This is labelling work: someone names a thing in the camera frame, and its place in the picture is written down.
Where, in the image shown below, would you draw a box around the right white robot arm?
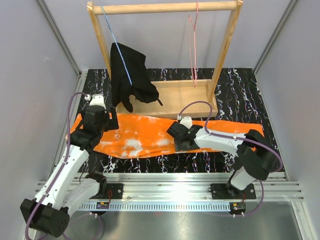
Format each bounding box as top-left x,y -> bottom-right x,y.
166,121 -> 283,199

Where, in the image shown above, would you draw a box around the pink wire hanger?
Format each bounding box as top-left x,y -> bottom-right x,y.
188,1 -> 199,88

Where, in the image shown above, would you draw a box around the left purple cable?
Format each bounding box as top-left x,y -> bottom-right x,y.
24,91 -> 105,240

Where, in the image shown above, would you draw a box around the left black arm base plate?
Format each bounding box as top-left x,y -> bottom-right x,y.
106,183 -> 124,200

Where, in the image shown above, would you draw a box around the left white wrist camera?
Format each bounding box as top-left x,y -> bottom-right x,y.
84,94 -> 106,109

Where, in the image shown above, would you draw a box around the orange tie-dye trousers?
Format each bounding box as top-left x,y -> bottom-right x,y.
65,112 -> 264,159

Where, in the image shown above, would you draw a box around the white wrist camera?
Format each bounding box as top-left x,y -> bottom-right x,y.
84,94 -> 106,109
177,114 -> 193,129

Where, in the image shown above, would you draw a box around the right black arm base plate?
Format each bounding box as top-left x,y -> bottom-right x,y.
207,183 -> 257,200

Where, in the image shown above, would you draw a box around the black garment on hanger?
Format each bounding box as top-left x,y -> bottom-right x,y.
110,42 -> 163,113

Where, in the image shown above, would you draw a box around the wooden clothes rack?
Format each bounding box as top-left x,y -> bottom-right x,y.
87,0 -> 243,118

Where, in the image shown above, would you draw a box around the aluminium frame rail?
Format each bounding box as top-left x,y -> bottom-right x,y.
79,172 -> 304,212

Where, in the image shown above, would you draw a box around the blue wire hanger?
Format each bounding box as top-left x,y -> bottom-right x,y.
100,5 -> 133,86

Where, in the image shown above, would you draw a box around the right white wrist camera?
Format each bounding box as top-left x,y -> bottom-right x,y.
177,114 -> 193,129

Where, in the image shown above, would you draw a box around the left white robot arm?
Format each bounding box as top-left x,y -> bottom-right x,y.
20,105 -> 119,240

